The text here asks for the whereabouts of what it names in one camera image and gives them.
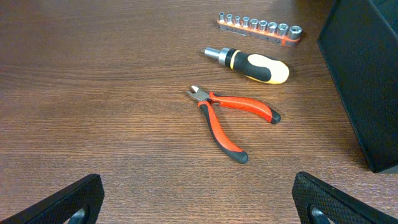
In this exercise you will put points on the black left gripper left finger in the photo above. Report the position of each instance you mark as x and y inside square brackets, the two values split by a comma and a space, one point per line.
[79, 202]

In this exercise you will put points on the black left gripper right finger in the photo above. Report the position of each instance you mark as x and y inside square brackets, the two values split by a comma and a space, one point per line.
[318, 202]

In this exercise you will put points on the yellow black stubby screwdriver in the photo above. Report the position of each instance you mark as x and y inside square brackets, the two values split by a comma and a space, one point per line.
[254, 66]

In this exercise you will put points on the black open storage box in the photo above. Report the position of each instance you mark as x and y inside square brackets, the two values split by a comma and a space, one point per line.
[359, 44]

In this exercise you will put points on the orange socket bit rail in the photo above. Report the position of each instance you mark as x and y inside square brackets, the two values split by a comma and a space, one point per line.
[281, 34]

